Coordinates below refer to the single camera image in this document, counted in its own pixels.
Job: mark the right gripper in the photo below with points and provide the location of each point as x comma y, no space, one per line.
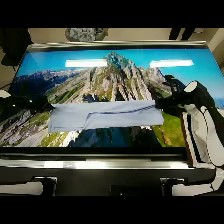
170,105

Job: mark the light blue shirt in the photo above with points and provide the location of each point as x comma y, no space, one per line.
110,116

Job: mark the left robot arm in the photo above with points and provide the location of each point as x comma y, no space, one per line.
20,102

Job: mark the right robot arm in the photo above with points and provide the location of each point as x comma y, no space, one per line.
213,133

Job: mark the grey patterned garment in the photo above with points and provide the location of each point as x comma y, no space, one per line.
85,34

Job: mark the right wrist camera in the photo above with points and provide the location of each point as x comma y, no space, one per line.
174,84

